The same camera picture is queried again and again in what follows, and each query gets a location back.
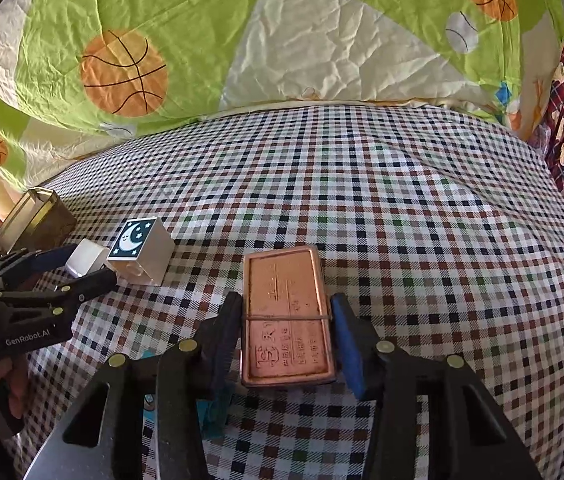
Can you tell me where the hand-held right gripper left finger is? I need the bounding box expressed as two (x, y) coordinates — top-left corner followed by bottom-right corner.
(22, 291), (245, 480)

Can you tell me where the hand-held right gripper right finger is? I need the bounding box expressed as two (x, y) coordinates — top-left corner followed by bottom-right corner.
(329, 292), (543, 480)

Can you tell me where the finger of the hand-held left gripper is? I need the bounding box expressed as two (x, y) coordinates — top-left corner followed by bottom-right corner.
(0, 266), (118, 322)
(0, 243), (80, 283)

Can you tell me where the small white box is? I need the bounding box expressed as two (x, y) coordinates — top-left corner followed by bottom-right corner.
(64, 239), (108, 278)

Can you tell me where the gold metal tin tray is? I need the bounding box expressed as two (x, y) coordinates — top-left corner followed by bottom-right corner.
(0, 187), (78, 257)

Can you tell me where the copper brown rectangular box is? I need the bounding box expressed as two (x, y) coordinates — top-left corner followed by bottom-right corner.
(239, 245), (337, 388)

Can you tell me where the white cube moon print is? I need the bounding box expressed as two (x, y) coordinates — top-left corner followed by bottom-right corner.
(107, 216), (175, 287)

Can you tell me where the teal paper piece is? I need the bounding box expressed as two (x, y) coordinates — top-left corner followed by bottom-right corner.
(197, 395), (235, 438)

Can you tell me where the checkered bed sheet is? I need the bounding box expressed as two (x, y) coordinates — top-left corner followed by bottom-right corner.
(12, 102), (564, 480)

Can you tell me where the basketball print quilt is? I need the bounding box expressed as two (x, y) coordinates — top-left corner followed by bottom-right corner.
(0, 0), (564, 191)

